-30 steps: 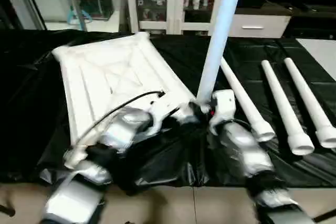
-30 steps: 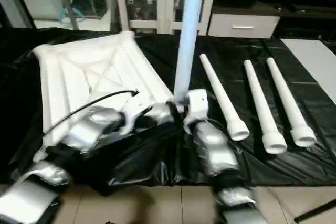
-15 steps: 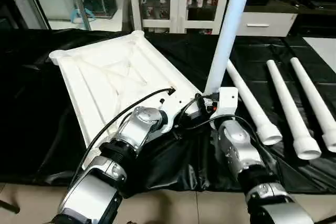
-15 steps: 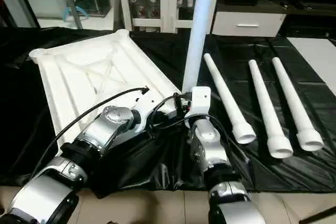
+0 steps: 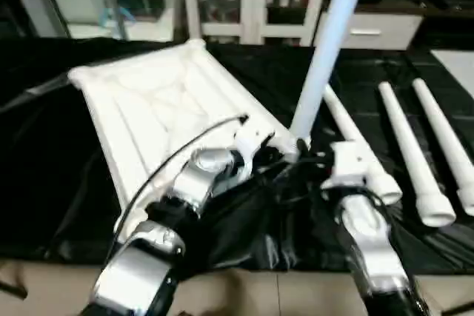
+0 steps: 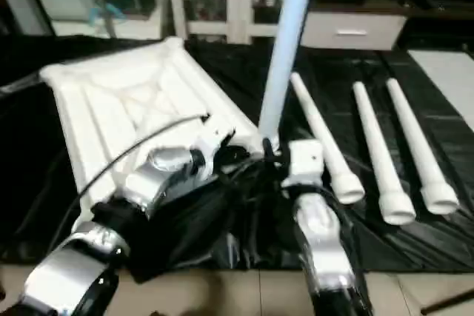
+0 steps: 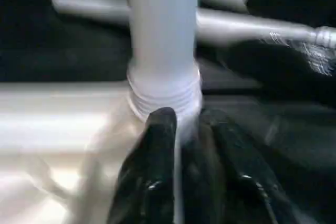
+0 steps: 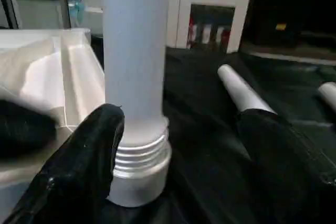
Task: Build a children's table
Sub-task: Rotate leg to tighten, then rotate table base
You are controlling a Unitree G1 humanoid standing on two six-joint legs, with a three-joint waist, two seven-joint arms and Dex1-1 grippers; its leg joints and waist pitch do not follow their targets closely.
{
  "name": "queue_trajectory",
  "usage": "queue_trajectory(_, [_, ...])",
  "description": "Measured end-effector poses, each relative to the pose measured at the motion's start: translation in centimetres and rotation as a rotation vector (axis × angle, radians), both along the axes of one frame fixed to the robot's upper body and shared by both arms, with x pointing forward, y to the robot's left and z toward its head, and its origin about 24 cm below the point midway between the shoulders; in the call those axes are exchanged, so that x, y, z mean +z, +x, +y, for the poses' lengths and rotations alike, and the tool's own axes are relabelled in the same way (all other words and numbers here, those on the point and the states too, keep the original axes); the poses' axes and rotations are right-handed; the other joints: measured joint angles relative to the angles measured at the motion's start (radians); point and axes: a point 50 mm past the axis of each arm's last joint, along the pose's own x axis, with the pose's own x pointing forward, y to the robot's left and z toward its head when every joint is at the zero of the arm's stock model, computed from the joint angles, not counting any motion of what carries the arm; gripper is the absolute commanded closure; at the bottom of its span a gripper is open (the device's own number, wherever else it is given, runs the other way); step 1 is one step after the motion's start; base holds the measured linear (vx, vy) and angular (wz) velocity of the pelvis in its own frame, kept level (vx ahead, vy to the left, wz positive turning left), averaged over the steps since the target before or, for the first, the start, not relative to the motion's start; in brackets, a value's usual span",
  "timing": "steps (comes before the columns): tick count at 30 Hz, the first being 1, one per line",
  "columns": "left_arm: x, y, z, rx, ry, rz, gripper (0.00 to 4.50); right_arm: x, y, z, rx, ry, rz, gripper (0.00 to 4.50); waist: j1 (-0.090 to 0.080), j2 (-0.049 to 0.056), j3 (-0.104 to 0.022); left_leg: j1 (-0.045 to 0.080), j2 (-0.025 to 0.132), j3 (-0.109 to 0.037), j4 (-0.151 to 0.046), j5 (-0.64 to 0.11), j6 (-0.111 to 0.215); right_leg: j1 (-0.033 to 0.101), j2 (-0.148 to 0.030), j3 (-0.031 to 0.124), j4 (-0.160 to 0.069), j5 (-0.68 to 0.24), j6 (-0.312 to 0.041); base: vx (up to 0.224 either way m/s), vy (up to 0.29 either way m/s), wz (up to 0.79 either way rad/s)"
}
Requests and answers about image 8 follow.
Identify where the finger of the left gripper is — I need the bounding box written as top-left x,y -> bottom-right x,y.
0,99 -> 57,158

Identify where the black speaker box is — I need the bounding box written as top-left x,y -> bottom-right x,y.
248,0 -> 336,50

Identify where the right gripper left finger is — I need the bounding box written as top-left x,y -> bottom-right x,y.
4,104 -> 126,224

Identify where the white plastic table top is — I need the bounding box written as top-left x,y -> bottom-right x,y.
0,28 -> 173,207

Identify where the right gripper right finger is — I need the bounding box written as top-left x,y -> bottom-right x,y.
237,108 -> 336,224

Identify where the black work mat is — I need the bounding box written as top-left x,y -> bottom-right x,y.
89,32 -> 336,224

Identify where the teal plastic bag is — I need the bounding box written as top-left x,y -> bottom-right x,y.
67,0 -> 85,24

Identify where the white glass door cabinet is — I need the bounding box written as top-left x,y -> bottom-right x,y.
167,0 -> 253,55

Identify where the white plastic table leg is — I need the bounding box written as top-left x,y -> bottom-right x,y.
217,63 -> 278,116
101,0 -> 171,163
317,81 -> 336,110

